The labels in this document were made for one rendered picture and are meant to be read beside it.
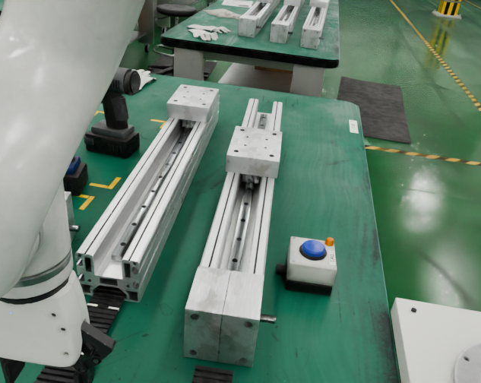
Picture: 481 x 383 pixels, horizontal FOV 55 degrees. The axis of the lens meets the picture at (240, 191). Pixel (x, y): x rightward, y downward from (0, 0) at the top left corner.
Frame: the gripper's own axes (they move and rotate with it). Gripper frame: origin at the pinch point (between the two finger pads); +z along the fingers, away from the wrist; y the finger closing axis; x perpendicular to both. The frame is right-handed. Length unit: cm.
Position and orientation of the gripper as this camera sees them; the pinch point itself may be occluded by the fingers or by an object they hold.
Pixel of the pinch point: (49, 374)
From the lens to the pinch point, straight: 62.7
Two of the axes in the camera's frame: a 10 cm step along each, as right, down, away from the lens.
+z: -0.9, 8.6, 5.1
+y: 9.9, 1.3, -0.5
